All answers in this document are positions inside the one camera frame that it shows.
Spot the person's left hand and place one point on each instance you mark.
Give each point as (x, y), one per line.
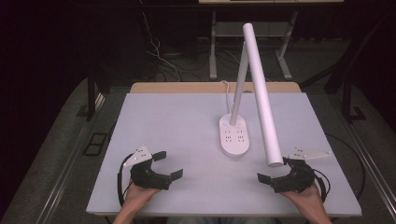
(137, 196)

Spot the white desk lamp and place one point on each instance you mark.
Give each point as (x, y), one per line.
(261, 93)

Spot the black metal stand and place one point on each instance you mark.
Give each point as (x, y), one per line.
(91, 96)
(347, 99)

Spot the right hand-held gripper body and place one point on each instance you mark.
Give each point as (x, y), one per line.
(295, 180)

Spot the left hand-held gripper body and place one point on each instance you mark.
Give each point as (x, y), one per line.
(146, 179)

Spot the person's right hand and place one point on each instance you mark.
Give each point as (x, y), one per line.
(306, 199)

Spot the black floor frame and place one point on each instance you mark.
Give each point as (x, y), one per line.
(95, 144)

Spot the grey metal stand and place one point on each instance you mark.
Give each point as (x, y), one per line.
(214, 46)

